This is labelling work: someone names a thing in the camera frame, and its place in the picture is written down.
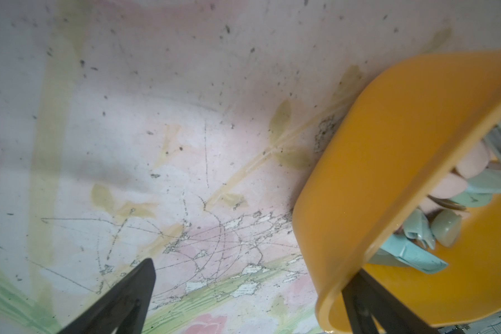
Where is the floral pink table mat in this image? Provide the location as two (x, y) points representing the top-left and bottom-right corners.
(0, 1), (501, 333)

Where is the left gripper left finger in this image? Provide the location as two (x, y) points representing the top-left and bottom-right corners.
(61, 258), (156, 334)

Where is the yellow plastic storage box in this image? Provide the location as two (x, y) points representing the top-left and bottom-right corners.
(293, 51), (501, 333)

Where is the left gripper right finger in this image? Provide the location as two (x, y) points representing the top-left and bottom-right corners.
(342, 269), (438, 333)

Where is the teal fruit knife in box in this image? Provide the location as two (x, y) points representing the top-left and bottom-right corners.
(368, 235), (448, 274)

